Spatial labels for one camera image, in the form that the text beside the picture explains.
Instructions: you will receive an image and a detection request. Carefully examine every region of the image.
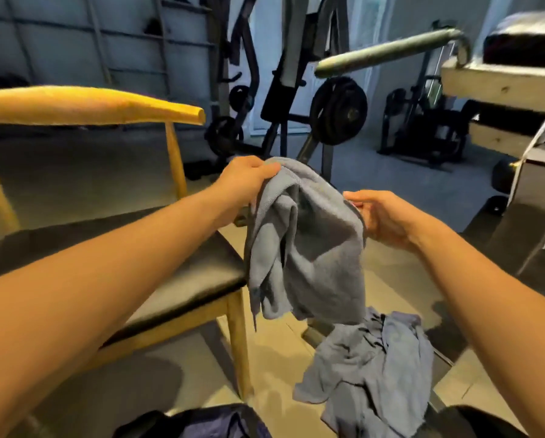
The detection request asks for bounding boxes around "pile of blue-grey towels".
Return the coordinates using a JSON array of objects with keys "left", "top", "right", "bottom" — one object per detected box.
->
[{"left": 293, "top": 307, "right": 435, "bottom": 438}]

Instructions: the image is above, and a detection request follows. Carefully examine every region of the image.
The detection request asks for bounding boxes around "person's right hand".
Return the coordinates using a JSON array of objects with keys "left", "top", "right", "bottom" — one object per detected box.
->
[{"left": 344, "top": 189, "right": 431, "bottom": 252}]

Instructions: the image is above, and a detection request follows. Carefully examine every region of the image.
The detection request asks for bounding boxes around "pale barbell bar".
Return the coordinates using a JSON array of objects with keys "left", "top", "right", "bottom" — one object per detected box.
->
[{"left": 313, "top": 27, "right": 473, "bottom": 80}]

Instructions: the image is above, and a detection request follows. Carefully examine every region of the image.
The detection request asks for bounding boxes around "single blue-grey towel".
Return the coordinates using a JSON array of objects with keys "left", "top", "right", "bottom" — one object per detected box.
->
[{"left": 245, "top": 158, "right": 369, "bottom": 327}]

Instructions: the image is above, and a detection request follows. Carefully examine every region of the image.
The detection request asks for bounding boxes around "black exercise machine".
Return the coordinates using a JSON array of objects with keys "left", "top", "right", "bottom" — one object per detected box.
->
[{"left": 379, "top": 21, "right": 479, "bottom": 170}]

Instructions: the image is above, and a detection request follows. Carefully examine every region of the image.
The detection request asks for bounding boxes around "black and grey gym machine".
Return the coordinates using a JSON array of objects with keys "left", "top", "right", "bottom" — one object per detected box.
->
[{"left": 185, "top": 0, "right": 369, "bottom": 183}]

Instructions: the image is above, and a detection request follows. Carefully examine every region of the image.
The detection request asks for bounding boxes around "wooden chair with black seat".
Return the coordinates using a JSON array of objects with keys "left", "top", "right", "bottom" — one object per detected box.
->
[{"left": 0, "top": 85, "right": 254, "bottom": 400}]

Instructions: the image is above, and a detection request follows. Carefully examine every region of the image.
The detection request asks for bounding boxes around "grey shelf unit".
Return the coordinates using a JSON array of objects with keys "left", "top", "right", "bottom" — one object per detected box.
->
[{"left": 0, "top": 0, "right": 221, "bottom": 99}]

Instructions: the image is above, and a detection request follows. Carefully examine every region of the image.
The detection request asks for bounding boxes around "mounted black weight plate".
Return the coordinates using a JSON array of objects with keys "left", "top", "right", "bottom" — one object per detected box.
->
[{"left": 309, "top": 75, "right": 369, "bottom": 148}]

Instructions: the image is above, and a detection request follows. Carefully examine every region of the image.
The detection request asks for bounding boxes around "person's left forearm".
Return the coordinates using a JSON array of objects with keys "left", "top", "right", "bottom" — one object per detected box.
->
[{"left": 0, "top": 191, "right": 232, "bottom": 438}]

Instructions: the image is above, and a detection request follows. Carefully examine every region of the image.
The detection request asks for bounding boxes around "person's right forearm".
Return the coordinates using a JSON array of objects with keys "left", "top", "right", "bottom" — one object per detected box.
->
[{"left": 409, "top": 218, "right": 545, "bottom": 438}]

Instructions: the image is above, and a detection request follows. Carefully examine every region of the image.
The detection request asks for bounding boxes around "person's left hand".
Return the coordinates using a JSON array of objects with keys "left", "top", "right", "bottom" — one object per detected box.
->
[{"left": 208, "top": 156, "right": 281, "bottom": 218}]

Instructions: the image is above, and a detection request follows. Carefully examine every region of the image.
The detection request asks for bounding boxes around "navy blue bag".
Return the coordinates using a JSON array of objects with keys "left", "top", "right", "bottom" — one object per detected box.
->
[{"left": 112, "top": 403, "right": 274, "bottom": 438}]

